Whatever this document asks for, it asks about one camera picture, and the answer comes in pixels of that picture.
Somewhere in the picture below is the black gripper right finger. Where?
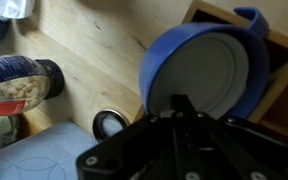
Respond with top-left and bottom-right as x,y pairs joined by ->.
183,94 -> 202,158

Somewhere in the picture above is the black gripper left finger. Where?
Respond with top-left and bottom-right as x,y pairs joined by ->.
171,94 -> 186,158

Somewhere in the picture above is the white saucer plate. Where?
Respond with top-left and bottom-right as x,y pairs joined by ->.
148,31 -> 250,120

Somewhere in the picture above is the navy-labelled peanut jar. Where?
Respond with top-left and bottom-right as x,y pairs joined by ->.
0,54 -> 66,122

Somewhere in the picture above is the navy blue handled bowl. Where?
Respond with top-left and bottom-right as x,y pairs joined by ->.
138,6 -> 271,121

